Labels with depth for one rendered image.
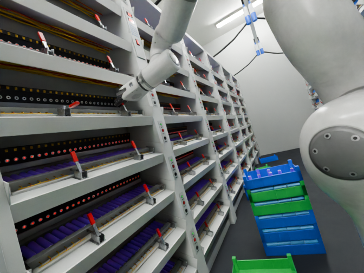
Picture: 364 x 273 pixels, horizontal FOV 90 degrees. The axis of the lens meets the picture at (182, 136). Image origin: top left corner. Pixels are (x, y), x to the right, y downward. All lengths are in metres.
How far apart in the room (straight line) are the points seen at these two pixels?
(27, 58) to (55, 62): 0.07
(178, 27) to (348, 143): 0.51
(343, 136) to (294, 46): 0.16
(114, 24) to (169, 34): 0.63
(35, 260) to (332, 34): 0.76
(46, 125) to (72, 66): 0.24
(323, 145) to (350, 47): 0.16
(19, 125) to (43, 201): 0.20
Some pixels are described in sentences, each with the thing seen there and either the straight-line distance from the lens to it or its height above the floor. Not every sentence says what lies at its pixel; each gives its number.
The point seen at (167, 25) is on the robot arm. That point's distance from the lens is 0.63.
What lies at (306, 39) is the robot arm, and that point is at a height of 0.87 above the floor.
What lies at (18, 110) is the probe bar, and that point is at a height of 0.99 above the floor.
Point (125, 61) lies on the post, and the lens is 1.10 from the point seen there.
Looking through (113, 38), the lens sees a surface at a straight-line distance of 1.01.
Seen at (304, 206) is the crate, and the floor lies 0.26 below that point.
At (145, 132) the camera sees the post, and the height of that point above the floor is 0.88.
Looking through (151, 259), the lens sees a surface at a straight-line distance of 0.88.
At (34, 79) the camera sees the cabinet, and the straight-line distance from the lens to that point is 0.91.
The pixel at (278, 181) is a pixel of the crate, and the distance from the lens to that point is 1.17.
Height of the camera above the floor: 0.78
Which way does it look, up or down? 2 degrees up
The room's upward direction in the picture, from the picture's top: 16 degrees counter-clockwise
